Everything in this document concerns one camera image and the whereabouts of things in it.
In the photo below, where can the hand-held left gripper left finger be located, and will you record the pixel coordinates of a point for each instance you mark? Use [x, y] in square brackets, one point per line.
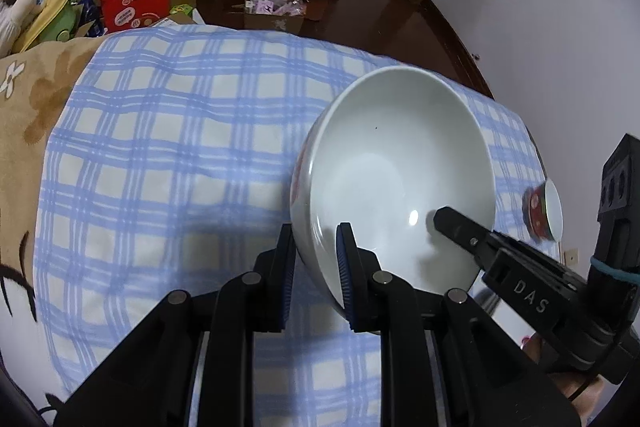
[286, 277]

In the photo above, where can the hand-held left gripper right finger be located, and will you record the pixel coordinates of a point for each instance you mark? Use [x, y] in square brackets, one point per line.
[345, 267]

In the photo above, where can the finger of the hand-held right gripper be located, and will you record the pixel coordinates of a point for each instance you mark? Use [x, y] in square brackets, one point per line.
[460, 229]

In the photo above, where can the red patterned bowl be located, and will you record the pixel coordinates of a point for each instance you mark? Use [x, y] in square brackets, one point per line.
[535, 212]

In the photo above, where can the plain white bowl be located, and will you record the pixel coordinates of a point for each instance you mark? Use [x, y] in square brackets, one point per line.
[400, 157]

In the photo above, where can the person's right hand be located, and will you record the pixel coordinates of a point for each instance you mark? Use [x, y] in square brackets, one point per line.
[580, 397]

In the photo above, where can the blue checked blanket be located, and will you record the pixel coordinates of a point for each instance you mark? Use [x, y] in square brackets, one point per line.
[175, 157]

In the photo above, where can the pink packets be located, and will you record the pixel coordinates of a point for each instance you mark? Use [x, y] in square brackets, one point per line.
[275, 7]

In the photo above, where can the tan floral blanket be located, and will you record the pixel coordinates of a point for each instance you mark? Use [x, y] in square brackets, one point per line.
[30, 107]

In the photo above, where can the yellow green cushion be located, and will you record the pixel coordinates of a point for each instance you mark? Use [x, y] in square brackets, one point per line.
[55, 19]

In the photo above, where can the white plush toy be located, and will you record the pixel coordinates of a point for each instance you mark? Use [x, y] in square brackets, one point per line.
[30, 2]

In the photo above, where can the wall socket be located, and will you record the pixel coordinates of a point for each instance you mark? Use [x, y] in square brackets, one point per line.
[572, 256]

